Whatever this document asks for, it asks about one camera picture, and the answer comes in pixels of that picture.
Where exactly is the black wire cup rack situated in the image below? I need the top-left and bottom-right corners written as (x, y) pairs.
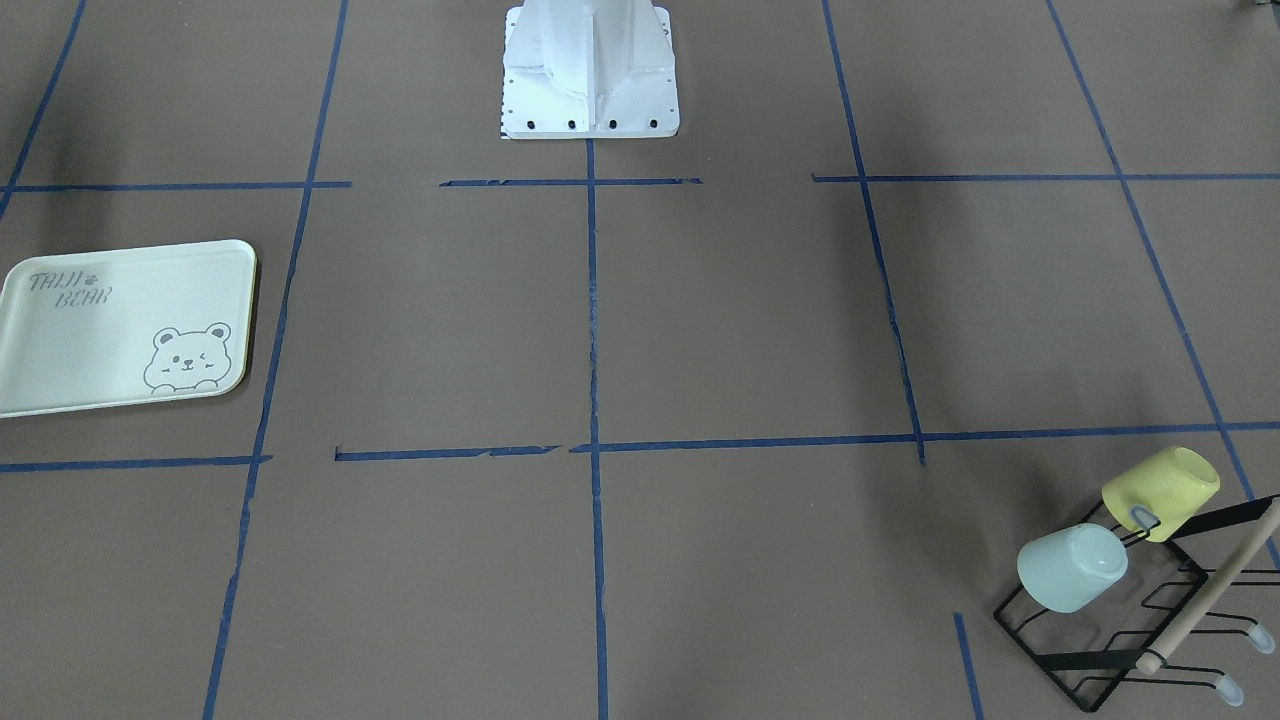
top-left (992, 495), bottom-right (1277, 714)

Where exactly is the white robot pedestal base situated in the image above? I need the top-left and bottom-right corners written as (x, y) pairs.
top-left (500, 1), bottom-right (681, 140)

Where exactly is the pale yellow bear tray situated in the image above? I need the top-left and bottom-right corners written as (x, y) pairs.
top-left (1, 240), bottom-right (259, 418)

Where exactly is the pale green cup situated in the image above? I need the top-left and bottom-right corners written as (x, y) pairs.
top-left (1016, 523), bottom-right (1129, 612)

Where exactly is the yellow cup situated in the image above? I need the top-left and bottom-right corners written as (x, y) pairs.
top-left (1101, 446), bottom-right (1221, 542)

